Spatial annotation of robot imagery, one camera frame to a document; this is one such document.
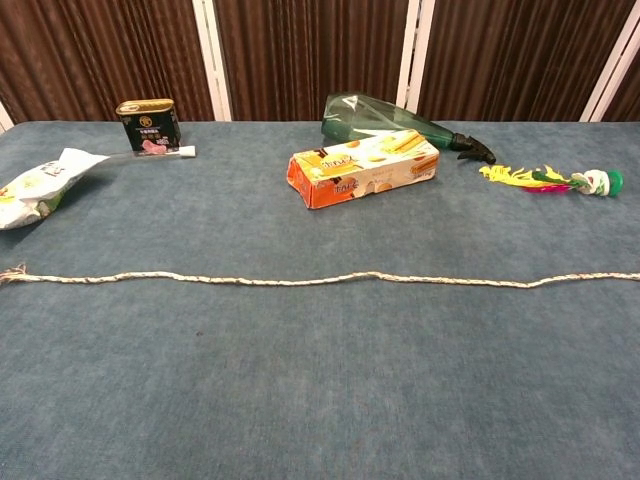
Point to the orange yellow biscuit box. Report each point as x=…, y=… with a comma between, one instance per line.
x=360, y=175

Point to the green spray bottle black trigger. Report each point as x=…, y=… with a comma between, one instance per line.
x=360, y=120

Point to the blue felt table mat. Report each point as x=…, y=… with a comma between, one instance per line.
x=320, y=375

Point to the clear tube with white cap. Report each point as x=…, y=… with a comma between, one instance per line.
x=189, y=151

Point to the black gold luncheon meat can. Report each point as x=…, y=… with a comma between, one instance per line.
x=150, y=130

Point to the white green snack bag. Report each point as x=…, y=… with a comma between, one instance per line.
x=40, y=190

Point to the brown partition panel white frame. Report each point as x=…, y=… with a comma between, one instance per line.
x=500, y=50
x=631, y=102
x=100, y=50
x=315, y=50

